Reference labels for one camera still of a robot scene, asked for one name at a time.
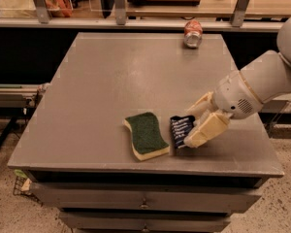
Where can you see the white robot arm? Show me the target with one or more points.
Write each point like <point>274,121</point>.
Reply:
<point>243,92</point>

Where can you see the lower grey drawer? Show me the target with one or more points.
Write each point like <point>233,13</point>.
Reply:
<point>144,223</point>

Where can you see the green and yellow sponge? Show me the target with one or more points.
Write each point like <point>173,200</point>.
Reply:
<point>146,139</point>

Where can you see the metal shelf rail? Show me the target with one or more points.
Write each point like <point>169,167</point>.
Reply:
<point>139,24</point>

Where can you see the red soda can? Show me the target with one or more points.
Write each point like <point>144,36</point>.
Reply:
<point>193,34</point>

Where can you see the orange snack bag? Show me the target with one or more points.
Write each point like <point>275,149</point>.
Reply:
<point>59,8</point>

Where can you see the small wire basket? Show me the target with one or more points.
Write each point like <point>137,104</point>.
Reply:
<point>21,188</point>

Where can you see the grey drawer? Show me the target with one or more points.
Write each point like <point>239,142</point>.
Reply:
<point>144,223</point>
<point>200,199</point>

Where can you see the grey conveyor rail left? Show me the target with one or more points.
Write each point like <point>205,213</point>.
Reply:
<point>18,95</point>

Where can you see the upper grey drawer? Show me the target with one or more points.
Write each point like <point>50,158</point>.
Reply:
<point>200,199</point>

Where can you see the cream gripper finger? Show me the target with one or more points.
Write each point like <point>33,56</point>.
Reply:
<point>207,127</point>
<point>202,105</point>

